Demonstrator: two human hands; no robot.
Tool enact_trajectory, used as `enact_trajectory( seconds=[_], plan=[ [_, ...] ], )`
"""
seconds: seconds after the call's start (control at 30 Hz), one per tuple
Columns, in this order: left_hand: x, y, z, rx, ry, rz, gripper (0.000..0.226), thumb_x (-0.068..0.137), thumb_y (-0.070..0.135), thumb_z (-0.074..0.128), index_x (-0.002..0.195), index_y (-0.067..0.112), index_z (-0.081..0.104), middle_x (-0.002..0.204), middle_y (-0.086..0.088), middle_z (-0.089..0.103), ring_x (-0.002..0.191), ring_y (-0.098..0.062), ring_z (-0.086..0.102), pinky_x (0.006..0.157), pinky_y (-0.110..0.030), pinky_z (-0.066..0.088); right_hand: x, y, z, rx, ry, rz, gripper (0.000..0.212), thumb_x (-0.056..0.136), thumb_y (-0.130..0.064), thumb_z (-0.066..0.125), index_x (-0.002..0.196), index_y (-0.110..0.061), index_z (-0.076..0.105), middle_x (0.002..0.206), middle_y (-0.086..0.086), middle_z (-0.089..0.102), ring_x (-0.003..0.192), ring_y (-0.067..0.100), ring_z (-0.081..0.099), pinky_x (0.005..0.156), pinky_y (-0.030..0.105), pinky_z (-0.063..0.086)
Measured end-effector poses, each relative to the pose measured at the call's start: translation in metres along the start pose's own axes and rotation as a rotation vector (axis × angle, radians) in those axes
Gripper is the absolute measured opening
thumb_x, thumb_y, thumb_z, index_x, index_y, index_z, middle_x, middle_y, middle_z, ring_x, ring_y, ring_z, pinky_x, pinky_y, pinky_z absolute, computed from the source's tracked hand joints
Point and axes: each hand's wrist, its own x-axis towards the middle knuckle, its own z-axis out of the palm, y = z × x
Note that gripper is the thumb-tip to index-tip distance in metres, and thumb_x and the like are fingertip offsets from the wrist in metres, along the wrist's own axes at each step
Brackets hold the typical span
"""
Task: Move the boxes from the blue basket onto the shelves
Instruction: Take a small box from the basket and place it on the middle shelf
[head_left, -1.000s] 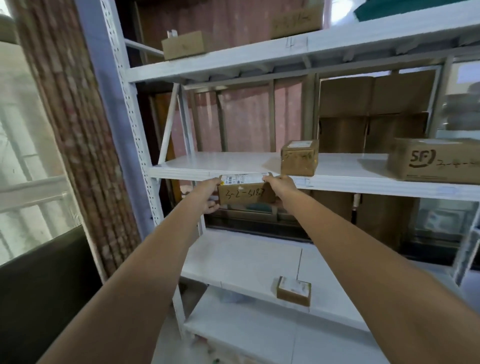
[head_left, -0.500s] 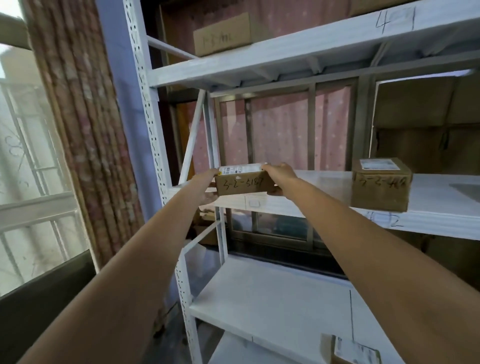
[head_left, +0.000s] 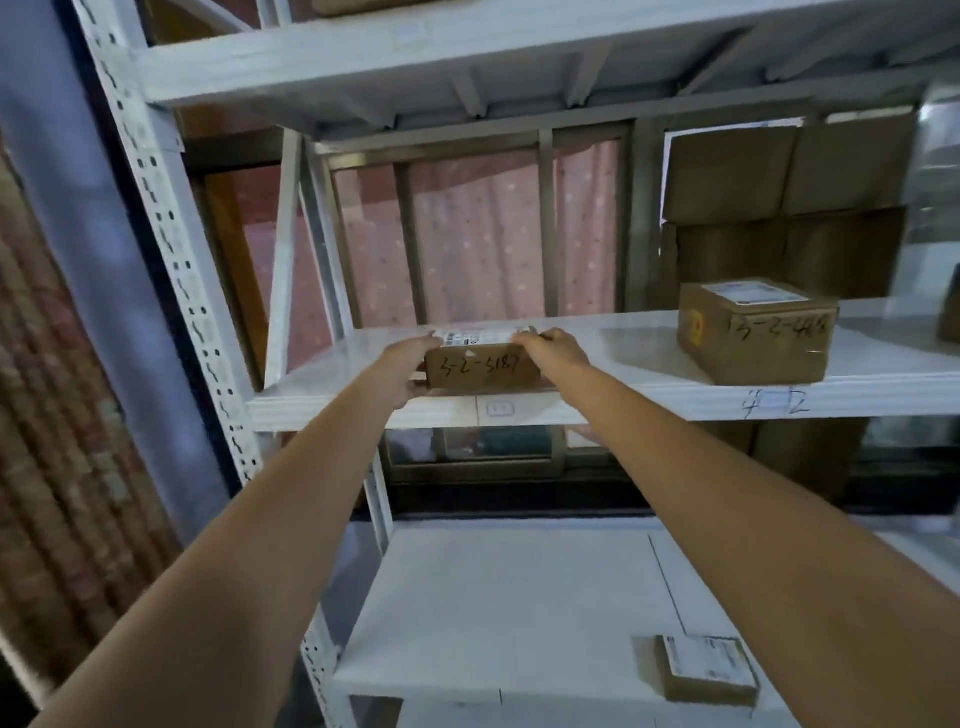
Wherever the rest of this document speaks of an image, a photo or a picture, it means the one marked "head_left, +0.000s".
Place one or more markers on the cube box marked 3-3-418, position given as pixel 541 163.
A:
pixel 757 345

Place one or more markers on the cardboard box with black logo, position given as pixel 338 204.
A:
pixel 952 307

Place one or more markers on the pink dotted curtain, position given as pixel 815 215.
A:
pixel 480 232

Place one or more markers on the brown patterned curtain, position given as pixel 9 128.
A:
pixel 52 450

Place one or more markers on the white metal shelving rack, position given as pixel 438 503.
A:
pixel 487 600

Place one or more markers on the flattened brown carton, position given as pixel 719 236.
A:
pixel 727 180
pixel 847 165

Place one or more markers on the dark wooden window frame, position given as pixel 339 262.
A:
pixel 232 255

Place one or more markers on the person's right hand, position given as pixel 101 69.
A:
pixel 562 356

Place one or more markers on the person's left hand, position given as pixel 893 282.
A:
pixel 401 375

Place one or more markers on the person's left forearm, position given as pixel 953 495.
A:
pixel 225 585

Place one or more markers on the person's right forearm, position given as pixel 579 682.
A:
pixel 750 540

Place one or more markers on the grey sliding window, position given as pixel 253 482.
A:
pixel 547 225

